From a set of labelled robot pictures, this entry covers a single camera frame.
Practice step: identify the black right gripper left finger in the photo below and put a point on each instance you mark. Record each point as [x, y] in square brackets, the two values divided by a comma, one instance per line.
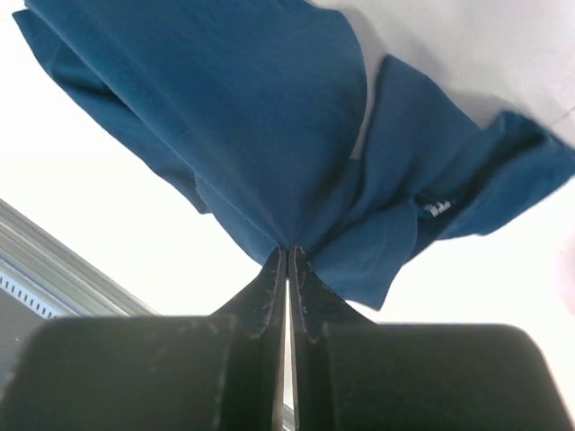
[218, 372]

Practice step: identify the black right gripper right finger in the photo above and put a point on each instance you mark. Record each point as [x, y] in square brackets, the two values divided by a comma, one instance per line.
[350, 373]

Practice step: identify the blue t shirt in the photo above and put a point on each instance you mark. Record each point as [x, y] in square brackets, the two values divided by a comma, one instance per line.
[260, 113]

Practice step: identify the white slotted cable duct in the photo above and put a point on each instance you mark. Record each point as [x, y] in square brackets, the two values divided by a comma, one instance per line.
[28, 294]

